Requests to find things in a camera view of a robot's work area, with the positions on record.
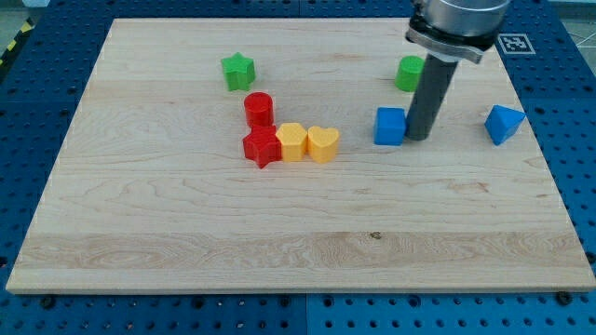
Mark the red star block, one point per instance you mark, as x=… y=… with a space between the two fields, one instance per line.
x=262 y=145

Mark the green cylinder block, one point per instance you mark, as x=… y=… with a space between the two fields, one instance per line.
x=408 y=73

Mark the light wooden board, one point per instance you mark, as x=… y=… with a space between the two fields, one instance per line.
x=151 y=192

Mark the white fiducial marker tag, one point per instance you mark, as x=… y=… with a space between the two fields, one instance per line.
x=515 y=44

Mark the blue cube block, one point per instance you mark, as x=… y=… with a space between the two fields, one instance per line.
x=389 y=126

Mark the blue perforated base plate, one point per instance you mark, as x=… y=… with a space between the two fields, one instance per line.
x=46 y=81

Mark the blue triangle block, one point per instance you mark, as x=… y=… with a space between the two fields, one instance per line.
x=502 y=123

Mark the yellow hexagon block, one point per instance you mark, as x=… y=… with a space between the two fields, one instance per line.
x=293 y=139

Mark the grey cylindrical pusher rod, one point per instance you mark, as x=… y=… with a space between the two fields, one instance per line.
x=432 y=87

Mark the green star block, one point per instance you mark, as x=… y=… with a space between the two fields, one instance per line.
x=238 y=72

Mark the yellow heart block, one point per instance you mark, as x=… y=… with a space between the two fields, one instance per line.
x=323 y=143

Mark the red cylinder block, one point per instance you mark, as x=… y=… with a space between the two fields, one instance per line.
x=259 y=109

